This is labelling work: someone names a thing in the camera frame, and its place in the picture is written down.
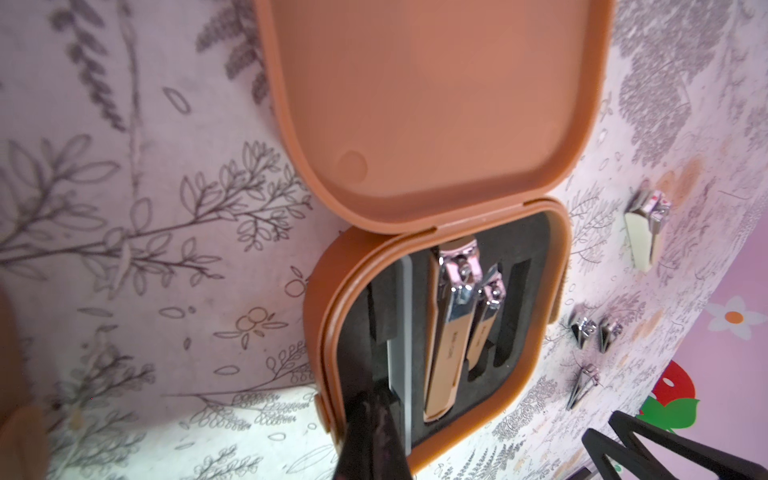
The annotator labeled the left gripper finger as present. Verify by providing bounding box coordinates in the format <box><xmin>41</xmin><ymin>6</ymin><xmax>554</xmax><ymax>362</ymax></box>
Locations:
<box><xmin>332</xmin><ymin>386</ymin><xmax>413</xmax><ymax>480</ymax></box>

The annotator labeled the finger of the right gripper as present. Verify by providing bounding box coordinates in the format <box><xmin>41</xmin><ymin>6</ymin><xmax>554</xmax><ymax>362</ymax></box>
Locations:
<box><xmin>582</xmin><ymin>428</ymin><xmax>635</xmax><ymax>480</ymax></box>
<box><xmin>607</xmin><ymin>411</ymin><xmax>767</xmax><ymax>479</ymax></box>

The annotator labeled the dark brown nail clipper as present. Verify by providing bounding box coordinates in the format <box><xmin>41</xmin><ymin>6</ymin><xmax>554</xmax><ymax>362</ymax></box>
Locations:
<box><xmin>423</xmin><ymin>235</ymin><xmax>483</xmax><ymax>423</ymax></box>

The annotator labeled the brown nail file tool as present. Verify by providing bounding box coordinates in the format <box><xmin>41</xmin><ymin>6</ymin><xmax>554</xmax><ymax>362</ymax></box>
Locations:
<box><xmin>566</xmin><ymin>364</ymin><xmax>600</xmax><ymax>411</ymax></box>

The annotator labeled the small nail clipper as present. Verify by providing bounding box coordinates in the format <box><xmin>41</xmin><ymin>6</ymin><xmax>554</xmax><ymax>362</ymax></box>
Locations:
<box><xmin>599</xmin><ymin>316</ymin><xmax>624</xmax><ymax>354</ymax></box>

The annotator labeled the small silver nail tool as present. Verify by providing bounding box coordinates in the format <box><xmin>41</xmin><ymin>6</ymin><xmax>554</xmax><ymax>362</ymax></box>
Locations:
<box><xmin>569</xmin><ymin>312</ymin><xmax>598</xmax><ymax>349</ymax></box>

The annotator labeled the cream nail clipper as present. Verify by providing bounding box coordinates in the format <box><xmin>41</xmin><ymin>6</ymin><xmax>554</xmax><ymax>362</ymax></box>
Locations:
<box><xmin>624</xmin><ymin>189</ymin><xmax>672</xmax><ymax>272</ymax></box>

